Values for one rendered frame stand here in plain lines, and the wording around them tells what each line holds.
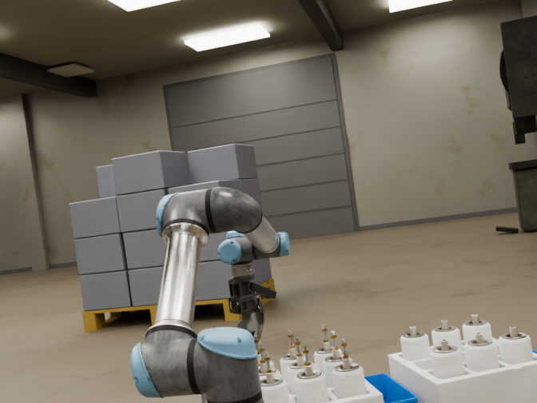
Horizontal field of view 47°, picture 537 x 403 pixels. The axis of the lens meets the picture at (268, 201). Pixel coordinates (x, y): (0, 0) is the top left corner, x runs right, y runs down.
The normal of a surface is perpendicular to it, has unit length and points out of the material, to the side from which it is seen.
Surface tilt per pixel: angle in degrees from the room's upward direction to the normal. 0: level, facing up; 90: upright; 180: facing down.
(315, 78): 90
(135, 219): 90
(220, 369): 90
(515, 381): 90
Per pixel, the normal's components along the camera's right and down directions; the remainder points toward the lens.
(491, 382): 0.18, -0.02
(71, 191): -0.23, 0.04
